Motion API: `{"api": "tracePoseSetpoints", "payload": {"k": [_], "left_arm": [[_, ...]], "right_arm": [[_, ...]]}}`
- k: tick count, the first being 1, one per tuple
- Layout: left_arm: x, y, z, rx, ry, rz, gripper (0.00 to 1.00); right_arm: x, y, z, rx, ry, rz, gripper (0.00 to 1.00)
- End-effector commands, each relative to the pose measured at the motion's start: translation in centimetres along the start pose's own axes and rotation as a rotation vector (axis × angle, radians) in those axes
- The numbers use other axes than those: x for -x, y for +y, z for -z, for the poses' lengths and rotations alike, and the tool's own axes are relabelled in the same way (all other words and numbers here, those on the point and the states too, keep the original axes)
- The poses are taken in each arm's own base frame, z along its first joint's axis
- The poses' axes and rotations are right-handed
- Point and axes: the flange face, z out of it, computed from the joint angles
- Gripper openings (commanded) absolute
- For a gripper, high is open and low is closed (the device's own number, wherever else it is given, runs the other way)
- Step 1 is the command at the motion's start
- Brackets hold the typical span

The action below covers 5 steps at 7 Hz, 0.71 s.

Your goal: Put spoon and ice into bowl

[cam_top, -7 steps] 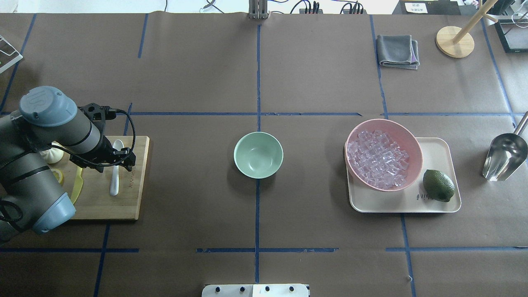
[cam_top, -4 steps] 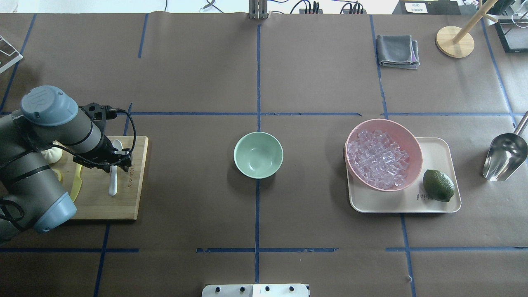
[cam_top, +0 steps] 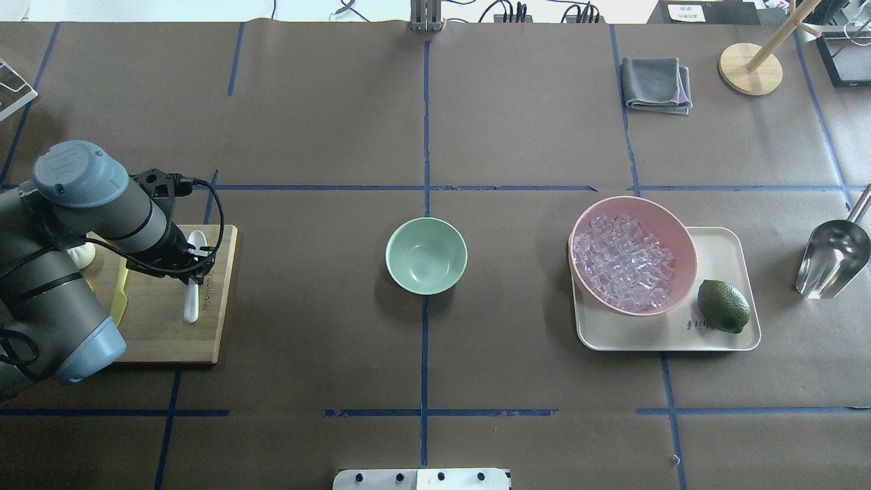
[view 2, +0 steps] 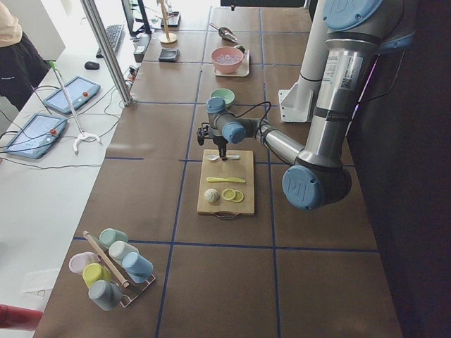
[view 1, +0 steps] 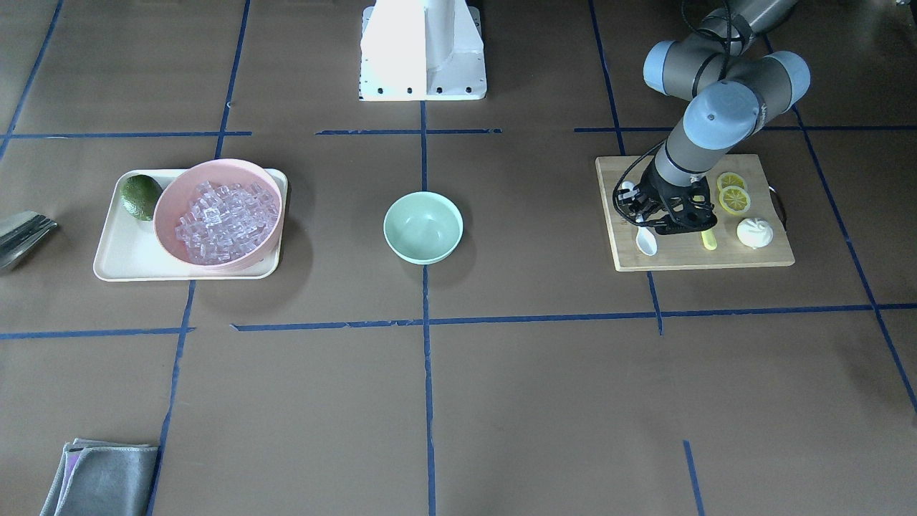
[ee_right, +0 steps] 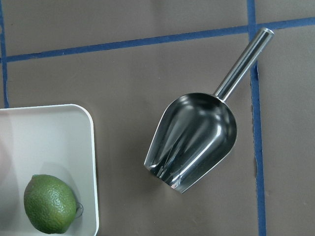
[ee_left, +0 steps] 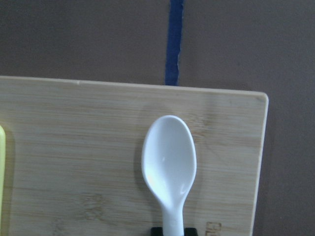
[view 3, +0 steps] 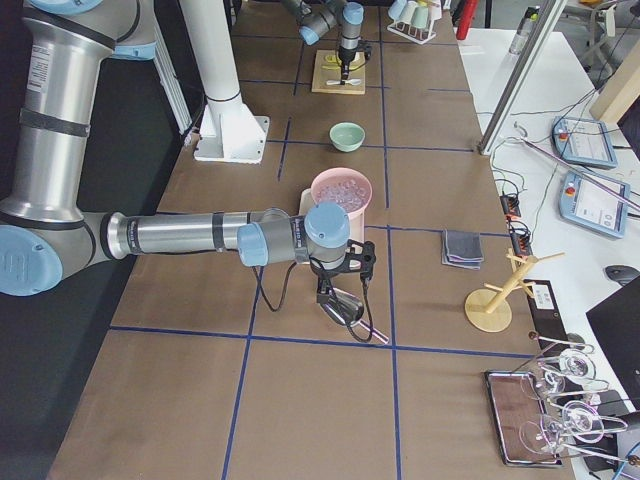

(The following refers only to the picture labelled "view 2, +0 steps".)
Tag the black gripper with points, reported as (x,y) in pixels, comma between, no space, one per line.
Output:
(221,144)

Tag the white ceramic spoon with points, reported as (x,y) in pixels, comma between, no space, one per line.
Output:
(214,158)

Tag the stainless steel ice scoop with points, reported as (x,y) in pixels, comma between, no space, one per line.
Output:
(225,33)

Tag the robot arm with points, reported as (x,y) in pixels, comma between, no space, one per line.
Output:
(344,40)

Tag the green bowl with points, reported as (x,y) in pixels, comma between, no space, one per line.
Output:
(226,94)

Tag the pink bowl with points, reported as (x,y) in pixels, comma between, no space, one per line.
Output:
(226,69)

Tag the clear ice cubes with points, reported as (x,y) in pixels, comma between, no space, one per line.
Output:
(228,59)

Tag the yellow plastic knife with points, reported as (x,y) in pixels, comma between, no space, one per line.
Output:
(226,179)

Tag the wooden cutting board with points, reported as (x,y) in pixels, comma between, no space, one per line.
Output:
(243,168)

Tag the white steamed bun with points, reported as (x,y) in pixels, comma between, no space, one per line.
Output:
(212,195)

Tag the white square tray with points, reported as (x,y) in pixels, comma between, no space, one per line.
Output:
(242,71)

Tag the green lime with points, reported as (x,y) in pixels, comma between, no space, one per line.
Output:
(240,47)

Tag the dark square dish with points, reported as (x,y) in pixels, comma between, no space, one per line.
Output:
(169,55)

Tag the white grabber stick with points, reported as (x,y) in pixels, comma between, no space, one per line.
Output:
(83,135)

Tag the green cup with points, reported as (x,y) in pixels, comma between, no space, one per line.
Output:
(109,235)

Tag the white cup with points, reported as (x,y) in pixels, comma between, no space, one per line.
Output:
(120,249)

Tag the blue cup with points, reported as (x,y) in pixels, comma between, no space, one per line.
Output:
(138,267)

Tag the teach pendant far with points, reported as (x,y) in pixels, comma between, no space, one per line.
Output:
(80,90)

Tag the teach pendant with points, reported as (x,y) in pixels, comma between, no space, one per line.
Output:
(37,136)
(80,90)

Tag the black keyboard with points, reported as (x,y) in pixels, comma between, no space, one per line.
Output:
(115,34)

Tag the black computer mouse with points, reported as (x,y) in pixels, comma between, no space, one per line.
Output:
(91,65)

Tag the black monitor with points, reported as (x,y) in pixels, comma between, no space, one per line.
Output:
(136,17)

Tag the yellow cup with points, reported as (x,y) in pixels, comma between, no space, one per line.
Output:
(94,272)

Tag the pink cup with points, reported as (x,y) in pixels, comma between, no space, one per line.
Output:
(79,261)

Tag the teach pendant near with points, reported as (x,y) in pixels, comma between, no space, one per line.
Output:
(37,136)

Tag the grey cup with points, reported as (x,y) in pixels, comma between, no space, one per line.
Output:
(106,295)

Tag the person in dark trousers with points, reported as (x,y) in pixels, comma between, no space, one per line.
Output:
(22,68)

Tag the red object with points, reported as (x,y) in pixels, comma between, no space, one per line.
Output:
(17,318)

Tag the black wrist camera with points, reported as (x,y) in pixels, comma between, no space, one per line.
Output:
(203,133)

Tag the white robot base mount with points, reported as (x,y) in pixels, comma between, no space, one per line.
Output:
(297,103)

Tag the wooden rack handle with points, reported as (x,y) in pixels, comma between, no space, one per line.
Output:
(101,252)

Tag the wire cup rack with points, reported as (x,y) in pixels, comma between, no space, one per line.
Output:
(134,290)

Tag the aluminium frame post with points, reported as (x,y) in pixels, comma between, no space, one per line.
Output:
(99,31)

